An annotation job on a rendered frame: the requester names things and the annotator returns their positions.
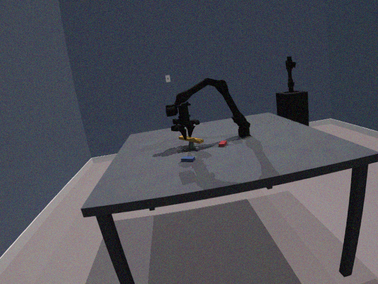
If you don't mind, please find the yellow bar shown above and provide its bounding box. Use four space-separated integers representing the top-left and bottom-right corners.
179 136 204 144

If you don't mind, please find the blue flat block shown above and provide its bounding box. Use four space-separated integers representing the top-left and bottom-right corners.
181 156 196 162

